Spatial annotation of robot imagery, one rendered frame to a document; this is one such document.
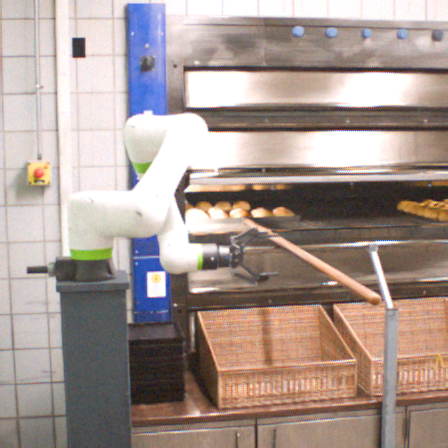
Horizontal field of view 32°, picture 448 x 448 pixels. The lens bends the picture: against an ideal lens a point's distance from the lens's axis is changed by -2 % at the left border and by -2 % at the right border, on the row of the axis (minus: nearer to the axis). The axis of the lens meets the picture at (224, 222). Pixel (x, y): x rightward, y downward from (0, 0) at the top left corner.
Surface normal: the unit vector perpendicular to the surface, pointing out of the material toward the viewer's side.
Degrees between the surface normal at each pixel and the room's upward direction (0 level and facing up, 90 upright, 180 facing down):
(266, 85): 70
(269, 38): 90
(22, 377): 90
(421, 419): 90
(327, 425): 91
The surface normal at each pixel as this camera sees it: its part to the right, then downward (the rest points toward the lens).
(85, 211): -0.34, 0.07
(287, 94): 0.15, -0.24
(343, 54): 0.17, 0.11
